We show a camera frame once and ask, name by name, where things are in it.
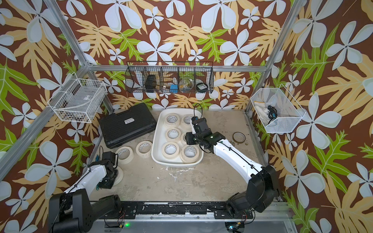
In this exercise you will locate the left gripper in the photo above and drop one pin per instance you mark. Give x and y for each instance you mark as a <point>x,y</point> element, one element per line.
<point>105,183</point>

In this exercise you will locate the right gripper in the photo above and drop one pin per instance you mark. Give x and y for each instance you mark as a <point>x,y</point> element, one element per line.
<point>189,138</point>

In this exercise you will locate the masking tape roll one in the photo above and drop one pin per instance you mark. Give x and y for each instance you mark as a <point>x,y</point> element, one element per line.
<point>125,155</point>

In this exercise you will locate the masking tape roll four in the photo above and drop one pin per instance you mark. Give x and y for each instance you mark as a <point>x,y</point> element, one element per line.
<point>170,150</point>

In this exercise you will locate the white plastic storage box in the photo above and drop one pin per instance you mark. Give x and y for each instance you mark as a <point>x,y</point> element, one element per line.
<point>163,134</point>

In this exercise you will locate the masking tape roll two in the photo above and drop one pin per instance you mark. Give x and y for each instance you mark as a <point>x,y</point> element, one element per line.
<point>144,148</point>

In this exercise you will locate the masking tape roll three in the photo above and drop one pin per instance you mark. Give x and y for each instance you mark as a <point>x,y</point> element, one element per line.
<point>119,176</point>

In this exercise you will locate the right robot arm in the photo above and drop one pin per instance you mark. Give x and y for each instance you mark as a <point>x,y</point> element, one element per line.
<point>262,181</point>

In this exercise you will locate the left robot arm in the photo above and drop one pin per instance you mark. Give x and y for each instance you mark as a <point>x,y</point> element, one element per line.
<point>72,211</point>

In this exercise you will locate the masking tape roll six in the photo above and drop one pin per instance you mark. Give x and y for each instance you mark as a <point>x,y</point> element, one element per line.
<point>190,154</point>

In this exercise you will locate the masking tape roll five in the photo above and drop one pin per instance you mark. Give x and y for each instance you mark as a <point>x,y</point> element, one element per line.
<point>172,120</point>

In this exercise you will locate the blue box in basket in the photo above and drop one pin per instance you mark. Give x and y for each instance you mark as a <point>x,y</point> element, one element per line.
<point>174,88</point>

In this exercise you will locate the black box in basket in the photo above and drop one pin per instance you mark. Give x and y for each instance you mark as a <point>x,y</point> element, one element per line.
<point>150,83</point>

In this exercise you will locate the black plastic tool case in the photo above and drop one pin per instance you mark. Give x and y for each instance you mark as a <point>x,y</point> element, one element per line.
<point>118,129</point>

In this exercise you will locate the white mesh basket right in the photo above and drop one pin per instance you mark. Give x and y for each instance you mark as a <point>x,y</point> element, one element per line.
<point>277,109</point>

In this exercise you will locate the white wire basket left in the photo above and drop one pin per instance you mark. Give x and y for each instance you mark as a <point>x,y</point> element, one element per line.
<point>79,101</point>

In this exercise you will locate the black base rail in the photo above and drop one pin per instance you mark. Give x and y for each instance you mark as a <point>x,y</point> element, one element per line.
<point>219,210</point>

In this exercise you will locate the black wire basket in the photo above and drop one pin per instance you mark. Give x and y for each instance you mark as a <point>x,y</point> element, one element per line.
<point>191,77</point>

